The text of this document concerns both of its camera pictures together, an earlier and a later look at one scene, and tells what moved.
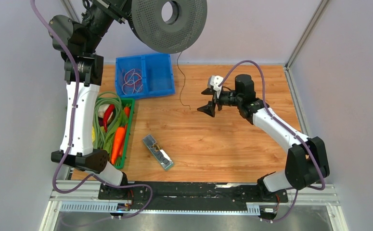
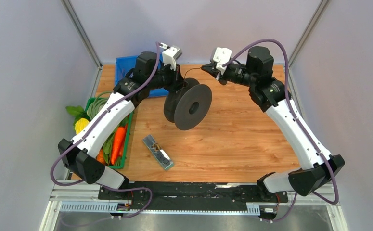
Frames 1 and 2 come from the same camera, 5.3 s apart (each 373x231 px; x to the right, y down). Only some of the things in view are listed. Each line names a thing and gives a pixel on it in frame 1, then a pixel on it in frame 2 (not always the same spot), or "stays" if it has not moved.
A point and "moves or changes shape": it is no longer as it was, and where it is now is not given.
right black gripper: x=209 y=109 -> x=211 y=68
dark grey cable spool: x=184 y=26 -> x=187 y=107
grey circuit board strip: x=165 y=161 stays
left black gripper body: x=111 y=9 -> x=169 y=77
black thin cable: x=184 y=79 moves or changes shape
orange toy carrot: x=118 y=141 stays
